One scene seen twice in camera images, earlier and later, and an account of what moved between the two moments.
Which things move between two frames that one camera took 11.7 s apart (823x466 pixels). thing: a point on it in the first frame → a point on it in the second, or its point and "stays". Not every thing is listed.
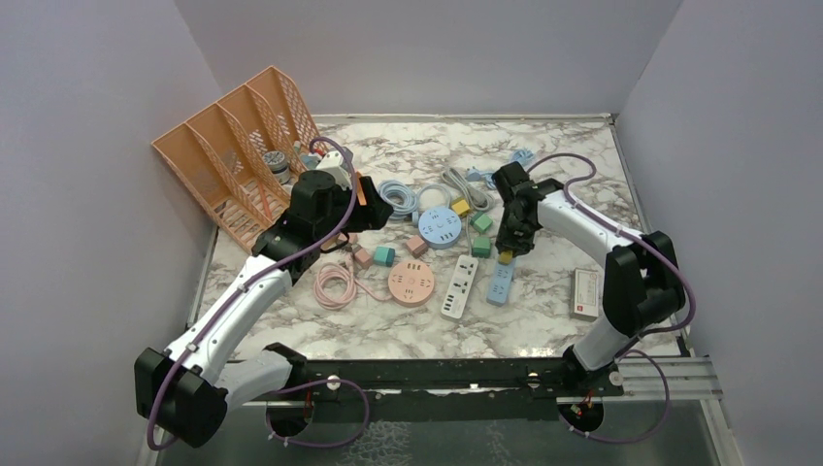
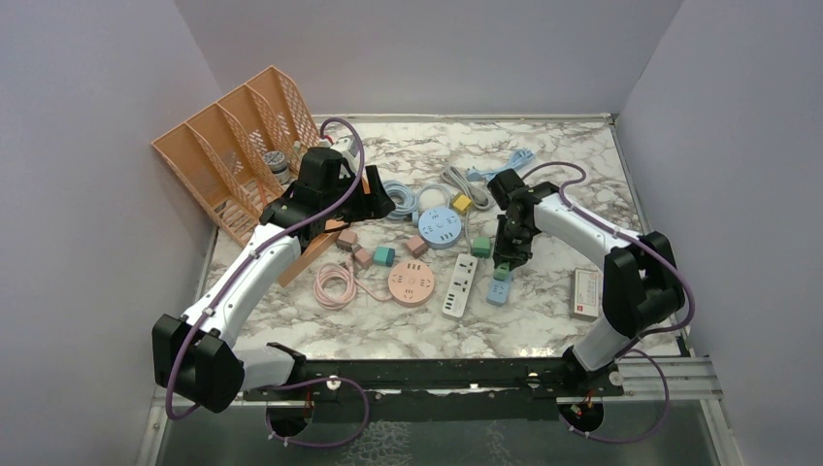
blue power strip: x=500 y=283 stays
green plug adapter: x=481 y=221 → x=502 y=271
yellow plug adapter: x=461 y=207 stays
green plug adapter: x=481 y=247 stays
